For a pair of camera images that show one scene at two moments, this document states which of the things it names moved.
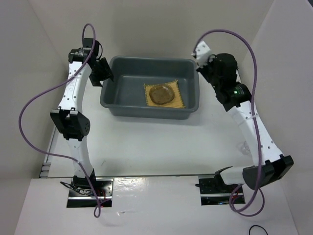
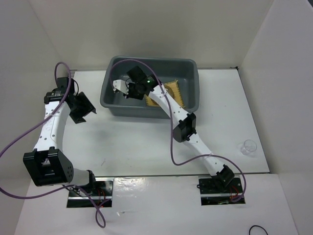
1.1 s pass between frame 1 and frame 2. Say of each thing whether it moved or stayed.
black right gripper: moved
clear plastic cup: stayed
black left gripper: moved
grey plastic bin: stayed
